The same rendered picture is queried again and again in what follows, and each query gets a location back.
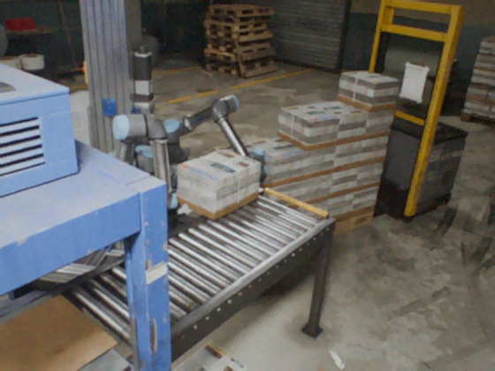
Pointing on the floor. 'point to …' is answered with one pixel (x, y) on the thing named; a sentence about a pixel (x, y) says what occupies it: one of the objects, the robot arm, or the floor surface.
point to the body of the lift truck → (442, 184)
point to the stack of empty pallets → (224, 64)
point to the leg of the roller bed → (319, 287)
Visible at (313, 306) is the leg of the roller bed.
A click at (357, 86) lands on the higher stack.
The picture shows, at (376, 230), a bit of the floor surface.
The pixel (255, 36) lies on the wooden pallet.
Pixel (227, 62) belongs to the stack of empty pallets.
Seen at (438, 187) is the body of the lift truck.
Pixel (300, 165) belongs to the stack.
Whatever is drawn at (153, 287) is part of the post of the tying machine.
